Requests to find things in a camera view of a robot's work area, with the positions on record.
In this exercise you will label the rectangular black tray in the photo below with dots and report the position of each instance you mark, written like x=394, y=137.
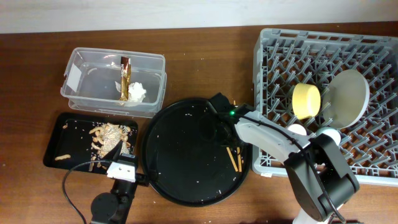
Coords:
x=71, y=141

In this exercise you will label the yellow bowl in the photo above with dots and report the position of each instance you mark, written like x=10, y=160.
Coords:
x=306, y=101

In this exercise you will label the brown coffee sachet wrapper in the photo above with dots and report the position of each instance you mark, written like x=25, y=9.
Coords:
x=125, y=77

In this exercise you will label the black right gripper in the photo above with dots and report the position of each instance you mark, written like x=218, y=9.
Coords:
x=217, y=137

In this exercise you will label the clear plastic waste bin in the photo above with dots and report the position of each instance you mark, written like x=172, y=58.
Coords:
x=101, y=68

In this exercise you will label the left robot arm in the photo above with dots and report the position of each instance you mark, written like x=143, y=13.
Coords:
x=114, y=206

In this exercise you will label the pink plastic cup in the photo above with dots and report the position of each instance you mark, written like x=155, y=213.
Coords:
x=298, y=129

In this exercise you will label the white tissue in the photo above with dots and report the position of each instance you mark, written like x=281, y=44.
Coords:
x=135, y=93

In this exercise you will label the white round plate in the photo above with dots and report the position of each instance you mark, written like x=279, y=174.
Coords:
x=346, y=100

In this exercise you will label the light blue plastic cup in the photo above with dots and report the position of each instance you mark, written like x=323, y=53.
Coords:
x=331, y=132

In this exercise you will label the round black tray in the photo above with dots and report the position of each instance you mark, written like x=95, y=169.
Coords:
x=192, y=172

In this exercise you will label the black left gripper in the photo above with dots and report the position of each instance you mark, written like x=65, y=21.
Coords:
x=143, y=179

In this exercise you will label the food scraps peanuts and rice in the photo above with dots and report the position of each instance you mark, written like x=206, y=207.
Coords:
x=106, y=137

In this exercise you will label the white label on bin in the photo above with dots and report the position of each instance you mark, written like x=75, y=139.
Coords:
x=74, y=77

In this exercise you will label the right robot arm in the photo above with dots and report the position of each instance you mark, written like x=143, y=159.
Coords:
x=320, y=177

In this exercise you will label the grey plastic dishwasher rack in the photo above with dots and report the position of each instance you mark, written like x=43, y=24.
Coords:
x=284, y=58

